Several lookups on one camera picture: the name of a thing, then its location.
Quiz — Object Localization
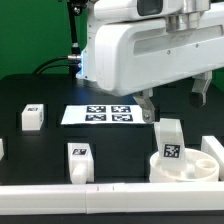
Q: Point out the black cables at base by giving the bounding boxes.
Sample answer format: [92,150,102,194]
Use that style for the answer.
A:
[31,54,83,76]

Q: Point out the white block at left edge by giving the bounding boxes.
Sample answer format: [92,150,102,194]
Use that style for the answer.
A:
[0,138,4,161]

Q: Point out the white rail wall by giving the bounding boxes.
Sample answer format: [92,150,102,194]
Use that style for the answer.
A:
[0,182,224,215]
[201,136,224,181]

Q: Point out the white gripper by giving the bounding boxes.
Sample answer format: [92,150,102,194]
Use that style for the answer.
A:
[94,3,224,123]

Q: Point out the white right rail wall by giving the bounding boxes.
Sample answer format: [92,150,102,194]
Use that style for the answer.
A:
[201,136,224,181]

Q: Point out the white sheet with four tags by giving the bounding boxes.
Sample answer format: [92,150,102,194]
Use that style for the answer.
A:
[61,105,144,125]

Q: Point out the white front rail wall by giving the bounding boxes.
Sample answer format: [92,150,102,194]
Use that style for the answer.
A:
[0,182,224,215]

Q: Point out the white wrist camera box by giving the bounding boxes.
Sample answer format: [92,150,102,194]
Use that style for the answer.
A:
[94,0,184,22]

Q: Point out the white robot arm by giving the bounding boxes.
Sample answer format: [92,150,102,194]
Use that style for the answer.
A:
[78,0,224,123]

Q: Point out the white round stool seat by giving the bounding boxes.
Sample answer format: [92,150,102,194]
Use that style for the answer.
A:
[149,148,219,183]

